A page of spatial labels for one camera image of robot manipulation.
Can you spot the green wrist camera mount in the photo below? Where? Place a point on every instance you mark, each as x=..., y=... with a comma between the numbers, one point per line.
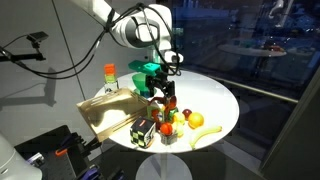
x=145, y=67

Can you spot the plush block with car drawings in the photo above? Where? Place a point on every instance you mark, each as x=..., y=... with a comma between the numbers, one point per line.
x=160, y=111

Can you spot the orange fruit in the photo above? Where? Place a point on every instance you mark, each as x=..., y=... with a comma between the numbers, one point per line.
x=196, y=120

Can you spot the blue clamp with orange tip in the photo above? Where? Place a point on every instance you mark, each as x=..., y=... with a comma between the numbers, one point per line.
x=66, y=143

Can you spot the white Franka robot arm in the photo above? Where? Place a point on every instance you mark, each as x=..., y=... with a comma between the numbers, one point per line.
x=133, y=25

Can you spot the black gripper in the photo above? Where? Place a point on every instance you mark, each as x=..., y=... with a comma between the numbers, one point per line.
x=159, y=80

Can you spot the small red tomato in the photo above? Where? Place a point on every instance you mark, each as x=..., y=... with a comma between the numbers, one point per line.
x=166, y=128

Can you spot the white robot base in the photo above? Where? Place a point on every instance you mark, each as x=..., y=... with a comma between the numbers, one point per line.
x=13, y=160

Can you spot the green plastic bowl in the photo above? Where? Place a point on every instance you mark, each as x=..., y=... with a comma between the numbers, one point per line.
x=140, y=83

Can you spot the yellow green apple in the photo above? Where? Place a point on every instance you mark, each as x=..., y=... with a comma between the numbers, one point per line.
x=179, y=117

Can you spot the small grey patterned cube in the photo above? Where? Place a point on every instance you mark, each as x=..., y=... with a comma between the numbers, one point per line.
x=169, y=139

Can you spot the black green checkered plush cube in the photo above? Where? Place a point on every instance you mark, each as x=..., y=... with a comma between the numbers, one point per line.
x=142, y=132

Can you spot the yellow green banana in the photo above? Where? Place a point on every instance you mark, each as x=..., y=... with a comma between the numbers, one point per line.
x=203, y=133

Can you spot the white table pedestal base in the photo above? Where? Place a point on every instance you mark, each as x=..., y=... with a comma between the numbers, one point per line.
x=163, y=167

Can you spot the black mounting platform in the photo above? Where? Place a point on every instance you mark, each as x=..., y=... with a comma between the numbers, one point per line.
x=50, y=150

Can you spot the orange and green block stack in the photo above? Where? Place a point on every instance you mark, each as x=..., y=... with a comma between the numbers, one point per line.
x=110, y=78

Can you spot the black camera on stand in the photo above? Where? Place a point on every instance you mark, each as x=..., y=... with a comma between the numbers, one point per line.
x=36, y=37

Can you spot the pale green pear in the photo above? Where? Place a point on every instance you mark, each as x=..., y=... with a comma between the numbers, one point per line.
x=179, y=129

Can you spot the dark red plum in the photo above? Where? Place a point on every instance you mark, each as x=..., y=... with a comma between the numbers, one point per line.
x=187, y=113

